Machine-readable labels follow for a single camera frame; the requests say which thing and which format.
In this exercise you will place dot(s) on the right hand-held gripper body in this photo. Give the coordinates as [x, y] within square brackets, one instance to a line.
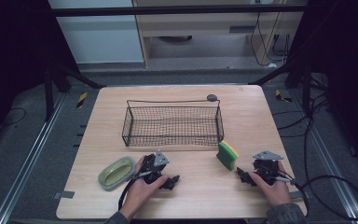
[265, 166]

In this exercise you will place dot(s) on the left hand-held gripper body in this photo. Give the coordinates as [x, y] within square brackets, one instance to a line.
[155, 161]

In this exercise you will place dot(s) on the green and yellow sponge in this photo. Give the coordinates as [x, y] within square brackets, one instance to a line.
[227, 155]

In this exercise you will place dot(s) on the green oval soap dish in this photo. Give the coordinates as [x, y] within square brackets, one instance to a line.
[116, 172]

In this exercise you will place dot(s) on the person's left hand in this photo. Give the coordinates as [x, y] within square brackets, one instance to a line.
[140, 194]

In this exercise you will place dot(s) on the person's right hand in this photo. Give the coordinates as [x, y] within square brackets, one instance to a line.
[276, 194]

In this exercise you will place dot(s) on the gray tape piece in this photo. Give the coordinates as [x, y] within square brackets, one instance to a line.
[64, 194]
[296, 195]

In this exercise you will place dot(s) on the yellow and black tape strip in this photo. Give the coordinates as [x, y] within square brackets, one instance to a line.
[281, 97]
[81, 99]

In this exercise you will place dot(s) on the gray round pad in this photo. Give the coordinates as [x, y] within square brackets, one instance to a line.
[212, 97]

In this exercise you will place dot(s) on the black metal stand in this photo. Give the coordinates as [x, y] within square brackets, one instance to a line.
[306, 87]
[48, 93]

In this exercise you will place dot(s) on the black curtain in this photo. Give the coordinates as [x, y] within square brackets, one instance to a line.
[12, 62]
[348, 62]

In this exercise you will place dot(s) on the white cabinet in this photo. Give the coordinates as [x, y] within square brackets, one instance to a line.
[99, 40]

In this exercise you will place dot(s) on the aluminium floor rail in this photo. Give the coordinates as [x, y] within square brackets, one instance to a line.
[28, 161]
[332, 168]

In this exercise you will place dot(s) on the black horizontal frame bar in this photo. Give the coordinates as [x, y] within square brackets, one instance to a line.
[167, 10]

